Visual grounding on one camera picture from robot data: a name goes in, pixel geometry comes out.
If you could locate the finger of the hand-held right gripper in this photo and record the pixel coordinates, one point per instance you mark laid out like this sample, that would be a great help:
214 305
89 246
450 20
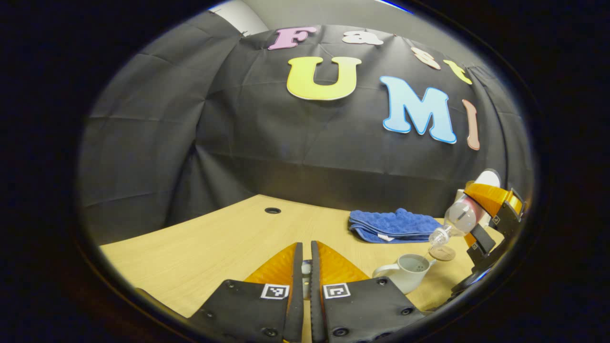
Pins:
482 238
495 200

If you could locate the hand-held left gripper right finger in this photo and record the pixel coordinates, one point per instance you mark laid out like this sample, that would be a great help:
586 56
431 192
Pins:
316 295

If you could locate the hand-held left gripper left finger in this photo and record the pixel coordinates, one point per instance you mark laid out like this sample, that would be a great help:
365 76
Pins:
296 295

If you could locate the clear plastic water bottle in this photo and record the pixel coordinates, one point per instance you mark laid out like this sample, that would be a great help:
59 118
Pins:
460 219

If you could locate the round brown coaster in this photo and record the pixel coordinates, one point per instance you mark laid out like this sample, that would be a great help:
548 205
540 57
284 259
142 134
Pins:
443 254

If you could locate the white ceramic teacup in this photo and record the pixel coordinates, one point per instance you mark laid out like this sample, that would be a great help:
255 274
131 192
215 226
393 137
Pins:
405 276

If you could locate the white toaster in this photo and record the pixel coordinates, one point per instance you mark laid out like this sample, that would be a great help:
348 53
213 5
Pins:
460 194

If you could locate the blue folded towel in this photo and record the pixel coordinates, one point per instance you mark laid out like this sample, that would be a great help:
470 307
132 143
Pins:
391 226

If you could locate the black backdrop cloth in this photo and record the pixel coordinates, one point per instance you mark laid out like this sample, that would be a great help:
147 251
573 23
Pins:
286 143

